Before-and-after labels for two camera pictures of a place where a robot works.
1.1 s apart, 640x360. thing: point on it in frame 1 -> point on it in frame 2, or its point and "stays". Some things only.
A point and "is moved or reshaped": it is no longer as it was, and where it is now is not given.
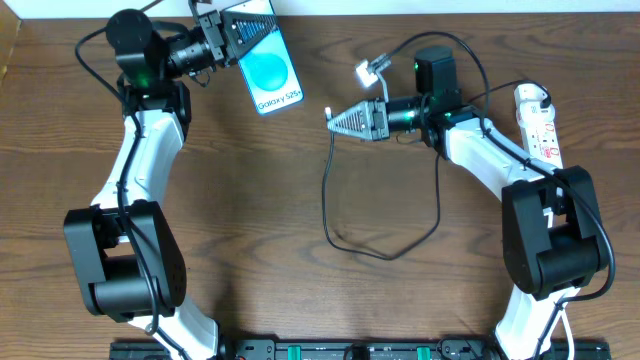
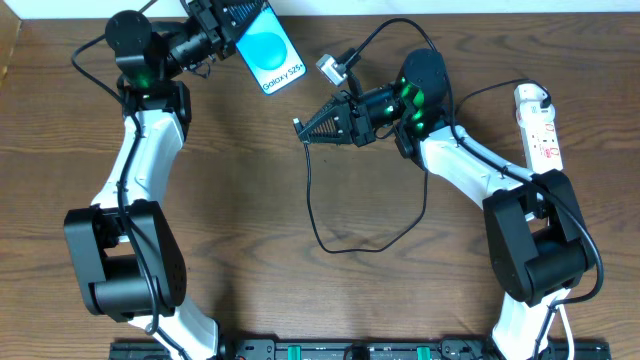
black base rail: x=366 y=349 stays
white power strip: x=541 y=140 stays
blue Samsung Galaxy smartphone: x=269 y=69 is moved or reshaped
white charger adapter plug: x=531 y=112 stays
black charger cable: x=438 y=180 -> x=425 y=171
